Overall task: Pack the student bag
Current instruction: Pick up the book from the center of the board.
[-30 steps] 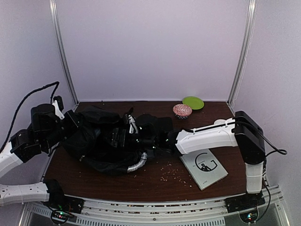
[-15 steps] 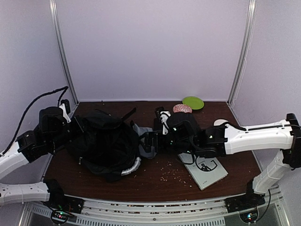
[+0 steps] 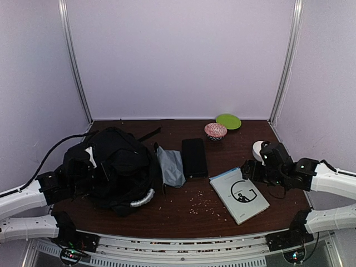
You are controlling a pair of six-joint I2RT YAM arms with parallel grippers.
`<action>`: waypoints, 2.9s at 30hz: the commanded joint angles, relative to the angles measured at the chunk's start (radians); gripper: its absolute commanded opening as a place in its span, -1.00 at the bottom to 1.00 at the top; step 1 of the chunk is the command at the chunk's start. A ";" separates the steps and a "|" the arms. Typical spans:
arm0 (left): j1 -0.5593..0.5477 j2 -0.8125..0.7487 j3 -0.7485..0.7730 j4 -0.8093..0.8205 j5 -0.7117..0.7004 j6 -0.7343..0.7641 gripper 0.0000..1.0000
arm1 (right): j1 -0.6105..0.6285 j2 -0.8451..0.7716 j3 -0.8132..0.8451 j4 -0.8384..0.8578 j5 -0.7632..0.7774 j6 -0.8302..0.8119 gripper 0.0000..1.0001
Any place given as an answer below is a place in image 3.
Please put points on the grey plastic bag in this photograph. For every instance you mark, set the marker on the grey plastic bag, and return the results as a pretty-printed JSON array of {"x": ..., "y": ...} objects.
[{"x": 171, "y": 166}]

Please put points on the aluminium frame post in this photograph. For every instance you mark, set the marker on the aluminium frame post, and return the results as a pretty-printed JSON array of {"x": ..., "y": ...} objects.
[
  {"x": 63, "y": 10},
  {"x": 289, "y": 57}
]

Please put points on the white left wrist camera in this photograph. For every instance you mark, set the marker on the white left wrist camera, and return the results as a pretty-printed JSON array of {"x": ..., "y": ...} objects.
[{"x": 89, "y": 150}]

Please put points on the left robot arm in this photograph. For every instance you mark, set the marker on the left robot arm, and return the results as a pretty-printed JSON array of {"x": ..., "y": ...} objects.
[{"x": 45, "y": 190}]

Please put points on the left aluminium frame post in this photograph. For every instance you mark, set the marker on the left aluminium frame post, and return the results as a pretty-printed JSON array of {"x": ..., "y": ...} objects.
[{"x": 63, "y": 10}]

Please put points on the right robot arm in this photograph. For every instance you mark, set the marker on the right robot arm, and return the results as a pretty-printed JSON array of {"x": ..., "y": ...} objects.
[{"x": 273, "y": 165}]

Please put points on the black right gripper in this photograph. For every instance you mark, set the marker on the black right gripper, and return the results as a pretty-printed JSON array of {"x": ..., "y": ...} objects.
[{"x": 248, "y": 166}]

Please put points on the right aluminium frame post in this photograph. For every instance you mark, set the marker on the right aluminium frame post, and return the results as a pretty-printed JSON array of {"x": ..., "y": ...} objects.
[{"x": 289, "y": 57}]

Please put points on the white bowl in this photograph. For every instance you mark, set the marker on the white bowl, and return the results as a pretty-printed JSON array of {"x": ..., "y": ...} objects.
[{"x": 257, "y": 146}]

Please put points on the black leather pouch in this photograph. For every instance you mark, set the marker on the black leather pouch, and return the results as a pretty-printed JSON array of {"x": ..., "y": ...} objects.
[{"x": 194, "y": 158}]

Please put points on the red patterned bowl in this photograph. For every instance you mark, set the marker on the red patterned bowl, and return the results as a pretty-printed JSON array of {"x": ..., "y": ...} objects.
[{"x": 215, "y": 131}]

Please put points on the green plate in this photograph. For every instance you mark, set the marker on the green plate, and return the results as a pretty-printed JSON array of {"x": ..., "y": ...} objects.
[{"x": 231, "y": 122}]

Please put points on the black student backpack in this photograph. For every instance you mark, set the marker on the black student backpack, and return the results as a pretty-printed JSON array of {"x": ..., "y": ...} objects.
[{"x": 126, "y": 174}]

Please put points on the grey reader book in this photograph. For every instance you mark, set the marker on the grey reader book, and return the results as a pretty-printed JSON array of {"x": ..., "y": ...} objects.
[{"x": 241, "y": 197}]

